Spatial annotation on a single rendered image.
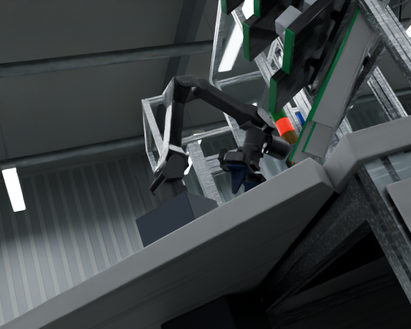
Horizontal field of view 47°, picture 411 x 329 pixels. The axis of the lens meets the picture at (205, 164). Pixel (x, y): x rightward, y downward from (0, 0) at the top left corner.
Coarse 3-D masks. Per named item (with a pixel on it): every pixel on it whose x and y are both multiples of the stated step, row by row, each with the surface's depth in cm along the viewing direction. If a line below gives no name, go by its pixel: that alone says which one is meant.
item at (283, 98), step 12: (348, 24) 107; (336, 48) 112; (312, 60) 105; (276, 72) 101; (300, 72) 105; (312, 72) 111; (276, 84) 100; (288, 84) 104; (300, 84) 110; (276, 96) 104; (288, 96) 109; (276, 108) 109
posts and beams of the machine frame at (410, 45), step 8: (384, 8) 237; (392, 16) 238; (392, 24) 235; (400, 24) 236; (400, 32) 233; (408, 40) 231; (272, 48) 246; (408, 48) 229; (272, 56) 248; (280, 56) 245; (272, 64) 255; (280, 64) 242; (296, 96) 235; (304, 96) 234; (304, 104) 232; (304, 112) 231; (304, 120) 233; (328, 152) 221
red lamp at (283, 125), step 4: (280, 120) 155; (284, 120) 154; (288, 120) 155; (276, 124) 156; (280, 124) 154; (284, 124) 154; (288, 124) 154; (280, 128) 154; (284, 128) 153; (288, 128) 153; (292, 128) 154; (280, 132) 154; (284, 132) 153
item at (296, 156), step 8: (336, 56) 100; (328, 72) 99; (320, 88) 98; (312, 104) 96; (304, 128) 94; (304, 136) 94; (296, 144) 93; (296, 152) 93; (304, 152) 92; (288, 160) 92; (296, 160) 92
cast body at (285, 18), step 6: (282, 12) 92; (288, 12) 91; (294, 12) 90; (300, 12) 90; (276, 18) 92; (282, 18) 90; (288, 18) 90; (294, 18) 90; (276, 24) 91; (282, 24) 90; (288, 24) 90; (276, 30) 93; (282, 30) 91; (282, 36) 93
